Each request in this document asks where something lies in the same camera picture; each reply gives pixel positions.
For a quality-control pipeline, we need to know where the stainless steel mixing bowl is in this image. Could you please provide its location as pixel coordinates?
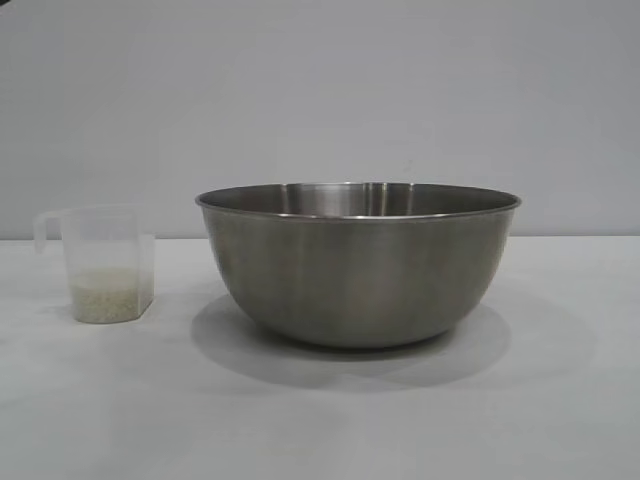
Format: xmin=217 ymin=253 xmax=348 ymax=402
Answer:
xmin=194 ymin=180 xmax=524 ymax=350

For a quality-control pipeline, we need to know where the white uncooked rice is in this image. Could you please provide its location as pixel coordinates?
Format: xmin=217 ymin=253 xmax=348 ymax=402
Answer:
xmin=69 ymin=267 xmax=154 ymax=323

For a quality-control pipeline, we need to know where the clear plastic measuring cup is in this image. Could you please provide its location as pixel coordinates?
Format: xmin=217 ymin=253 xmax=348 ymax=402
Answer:
xmin=31 ymin=201 xmax=157 ymax=324

